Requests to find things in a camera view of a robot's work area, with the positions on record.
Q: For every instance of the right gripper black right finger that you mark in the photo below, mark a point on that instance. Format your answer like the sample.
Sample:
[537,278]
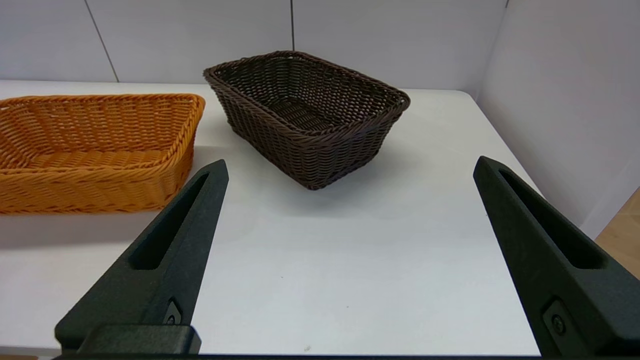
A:
[575,280]

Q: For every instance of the dark brown wicker basket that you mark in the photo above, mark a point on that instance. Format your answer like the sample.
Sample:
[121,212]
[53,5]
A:
[310,140]

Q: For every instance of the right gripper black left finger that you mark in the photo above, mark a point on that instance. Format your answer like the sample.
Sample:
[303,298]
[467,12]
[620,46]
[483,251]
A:
[165,270]

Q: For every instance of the orange wicker basket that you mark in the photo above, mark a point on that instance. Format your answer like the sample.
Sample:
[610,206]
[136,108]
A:
[100,150]

